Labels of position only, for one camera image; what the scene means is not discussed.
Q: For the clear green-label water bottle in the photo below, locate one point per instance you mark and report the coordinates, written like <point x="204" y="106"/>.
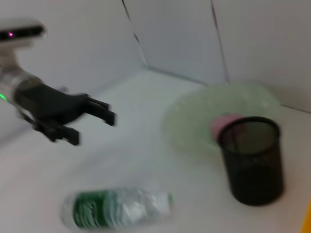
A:
<point x="116" y="208"/>

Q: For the black mesh pen holder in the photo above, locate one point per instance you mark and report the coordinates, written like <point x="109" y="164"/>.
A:
<point x="255" y="174"/>

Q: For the pink toy peach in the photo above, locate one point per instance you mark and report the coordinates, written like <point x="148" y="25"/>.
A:
<point x="219" y="125"/>

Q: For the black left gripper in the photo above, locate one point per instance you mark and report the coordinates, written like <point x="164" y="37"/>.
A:
<point x="48" y="104"/>

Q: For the yellow plastic bin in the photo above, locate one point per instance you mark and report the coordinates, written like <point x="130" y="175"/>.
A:
<point x="307" y="218"/>

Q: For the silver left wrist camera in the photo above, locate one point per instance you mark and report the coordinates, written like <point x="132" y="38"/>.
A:
<point x="22" y="32"/>

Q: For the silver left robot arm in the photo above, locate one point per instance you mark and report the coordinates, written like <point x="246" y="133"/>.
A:
<point x="14" y="80"/>

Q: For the pale green fruit plate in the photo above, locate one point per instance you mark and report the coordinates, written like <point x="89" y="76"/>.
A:
<point x="194" y="116"/>

